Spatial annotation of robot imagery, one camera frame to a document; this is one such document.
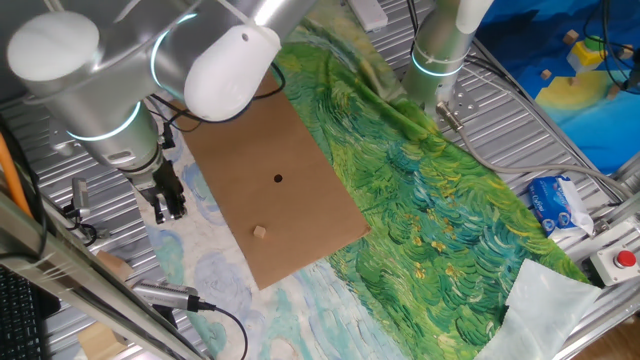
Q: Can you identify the thick grey cable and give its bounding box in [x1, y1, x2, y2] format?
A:
[435, 101, 636, 199]

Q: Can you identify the black camera cable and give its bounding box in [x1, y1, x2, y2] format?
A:
[199, 299, 250, 360]
[147, 62, 287, 135]

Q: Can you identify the blue yellow painted cloth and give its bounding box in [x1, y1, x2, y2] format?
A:
[474, 0, 640, 176]

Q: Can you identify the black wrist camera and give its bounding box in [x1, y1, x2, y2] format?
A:
[159, 122, 177, 151]

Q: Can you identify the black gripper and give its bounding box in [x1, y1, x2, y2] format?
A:
[147, 160, 189, 225]

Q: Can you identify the silver ribbed depth camera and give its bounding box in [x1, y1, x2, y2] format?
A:
[132, 279, 217, 314]

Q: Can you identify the large wooden cube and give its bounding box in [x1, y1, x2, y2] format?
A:
[75, 322, 129, 360]

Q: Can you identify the grey box red button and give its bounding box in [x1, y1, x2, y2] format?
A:
[589, 243, 640, 287]

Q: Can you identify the medium wooden block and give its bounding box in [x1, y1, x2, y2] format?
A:
[94, 249, 135, 282]

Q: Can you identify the green blue painted cloth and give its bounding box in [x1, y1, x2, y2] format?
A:
[134, 9, 591, 360]

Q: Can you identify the orange cable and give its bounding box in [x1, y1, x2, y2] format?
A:
[0, 132, 34, 219]

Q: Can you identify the brown cardboard sheet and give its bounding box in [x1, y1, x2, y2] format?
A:
[177, 69, 372, 291]

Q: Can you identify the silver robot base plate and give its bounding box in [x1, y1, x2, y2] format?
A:
[432, 79, 481, 124]

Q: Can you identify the white power strip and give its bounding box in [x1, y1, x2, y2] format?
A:
[347, 0, 389, 32]

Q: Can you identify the aluminium frame bar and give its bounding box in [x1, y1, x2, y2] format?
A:
[0, 192, 211, 360]

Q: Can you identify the silver camera mount bracket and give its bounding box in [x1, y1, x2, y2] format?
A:
[71, 177, 92, 219]

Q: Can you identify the blue tissue pack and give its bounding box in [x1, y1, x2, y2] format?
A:
[527, 174, 596, 239]

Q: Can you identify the black cable bundle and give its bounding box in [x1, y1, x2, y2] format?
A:
[407, 0, 624, 204]

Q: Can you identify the black keyboard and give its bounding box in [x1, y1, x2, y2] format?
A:
[0, 264, 61, 360]

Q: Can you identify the yellow toy block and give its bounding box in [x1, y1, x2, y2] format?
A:
[567, 40, 609, 74]

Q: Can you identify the black looped cable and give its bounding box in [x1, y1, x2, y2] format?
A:
[63, 207, 100, 247]

